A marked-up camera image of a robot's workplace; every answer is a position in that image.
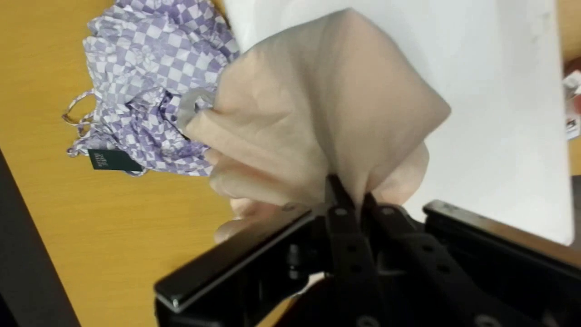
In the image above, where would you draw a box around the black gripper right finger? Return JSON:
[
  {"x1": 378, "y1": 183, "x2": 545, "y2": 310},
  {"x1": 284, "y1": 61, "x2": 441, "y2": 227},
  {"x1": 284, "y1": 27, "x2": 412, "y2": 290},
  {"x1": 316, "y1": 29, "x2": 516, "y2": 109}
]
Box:
[{"x1": 362, "y1": 194, "x2": 534, "y2": 327}]

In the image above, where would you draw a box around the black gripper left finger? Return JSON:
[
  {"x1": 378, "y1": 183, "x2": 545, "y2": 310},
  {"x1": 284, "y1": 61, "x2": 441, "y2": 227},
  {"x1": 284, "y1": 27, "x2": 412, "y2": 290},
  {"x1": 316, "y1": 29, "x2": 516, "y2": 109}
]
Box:
[{"x1": 325, "y1": 174, "x2": 392, "y2": 327}]

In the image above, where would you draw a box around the peach shirt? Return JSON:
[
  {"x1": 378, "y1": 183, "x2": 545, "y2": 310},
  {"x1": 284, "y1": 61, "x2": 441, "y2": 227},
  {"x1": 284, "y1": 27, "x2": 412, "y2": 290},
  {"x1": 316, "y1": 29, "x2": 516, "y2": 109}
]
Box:
[{"x1": 185, "y1": 9, "x2": 451, "y2": 241}]

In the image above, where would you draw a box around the upside down white bin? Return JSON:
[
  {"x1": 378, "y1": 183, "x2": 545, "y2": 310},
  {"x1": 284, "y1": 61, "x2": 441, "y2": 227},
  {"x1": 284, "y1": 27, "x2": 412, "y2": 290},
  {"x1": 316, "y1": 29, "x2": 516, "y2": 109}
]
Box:
[{"x1": 224, "y1": 0, "x2": 576, "y2": 245}]

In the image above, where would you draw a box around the black clothing tag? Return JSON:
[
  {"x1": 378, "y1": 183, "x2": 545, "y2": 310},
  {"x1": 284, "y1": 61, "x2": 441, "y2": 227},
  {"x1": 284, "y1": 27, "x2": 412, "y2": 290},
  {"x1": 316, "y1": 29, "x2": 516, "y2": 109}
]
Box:
[{"x1": 89, "y1": 149, "x2": 144, "y2": 174}]

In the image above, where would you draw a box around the purple checkered cloth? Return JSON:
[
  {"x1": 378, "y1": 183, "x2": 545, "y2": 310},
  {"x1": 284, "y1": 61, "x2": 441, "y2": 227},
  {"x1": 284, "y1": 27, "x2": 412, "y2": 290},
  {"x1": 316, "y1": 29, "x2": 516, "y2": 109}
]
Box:
[{"x1": 67, "y1": 0, "x2": 240, "y2": 176}]

